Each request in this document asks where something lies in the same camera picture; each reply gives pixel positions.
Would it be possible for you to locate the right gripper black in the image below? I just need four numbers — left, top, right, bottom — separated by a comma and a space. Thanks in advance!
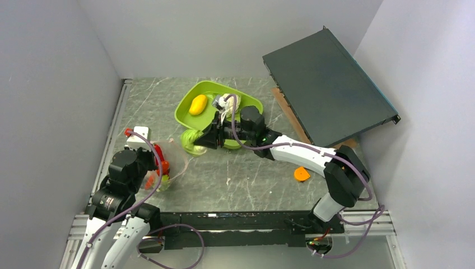
194, 112, 254, 150

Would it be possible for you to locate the green toy cabbage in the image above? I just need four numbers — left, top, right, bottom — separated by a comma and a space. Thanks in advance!
180, 129, 207, 156

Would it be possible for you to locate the clear zip top bag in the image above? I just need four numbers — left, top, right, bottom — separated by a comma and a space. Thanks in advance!
152, 138, 189, 192

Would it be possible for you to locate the green toy celery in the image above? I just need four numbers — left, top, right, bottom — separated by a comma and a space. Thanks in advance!
157, 175, 171, 192

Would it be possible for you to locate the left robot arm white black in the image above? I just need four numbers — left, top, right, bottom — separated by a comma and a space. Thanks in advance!
72, 149, 161, 268

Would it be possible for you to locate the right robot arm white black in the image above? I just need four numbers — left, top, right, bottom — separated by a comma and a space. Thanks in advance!
193, 106, 370, 233

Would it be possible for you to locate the white toy cauliflower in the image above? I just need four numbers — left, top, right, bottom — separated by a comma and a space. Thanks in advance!
215, 94, 241, 119

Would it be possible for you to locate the green plastic tray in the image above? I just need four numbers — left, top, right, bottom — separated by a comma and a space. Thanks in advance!
175, 81, 272, 151

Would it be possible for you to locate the wooden board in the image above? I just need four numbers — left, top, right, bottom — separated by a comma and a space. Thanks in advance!
271, 87, 358, 149

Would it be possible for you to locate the orange toy slice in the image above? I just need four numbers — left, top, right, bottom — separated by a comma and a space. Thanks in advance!
293, 166, 311, 182

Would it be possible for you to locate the dark grey metal case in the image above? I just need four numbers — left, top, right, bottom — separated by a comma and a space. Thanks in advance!
262, 27, 401, 147

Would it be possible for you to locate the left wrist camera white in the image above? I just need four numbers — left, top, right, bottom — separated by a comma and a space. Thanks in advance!
124, 126, 151, 151

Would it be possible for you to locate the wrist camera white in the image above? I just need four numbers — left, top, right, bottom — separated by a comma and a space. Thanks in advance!
212, 94, 234, 123
124, 126, 151, 151

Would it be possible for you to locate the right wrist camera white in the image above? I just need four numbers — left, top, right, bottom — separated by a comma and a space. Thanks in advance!
212, 94, 234, 123

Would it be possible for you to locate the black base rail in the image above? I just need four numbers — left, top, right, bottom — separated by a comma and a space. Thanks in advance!
139, 210, 344, 253

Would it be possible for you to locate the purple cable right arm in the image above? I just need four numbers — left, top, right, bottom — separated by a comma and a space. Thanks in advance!
222, 93, 386, 260

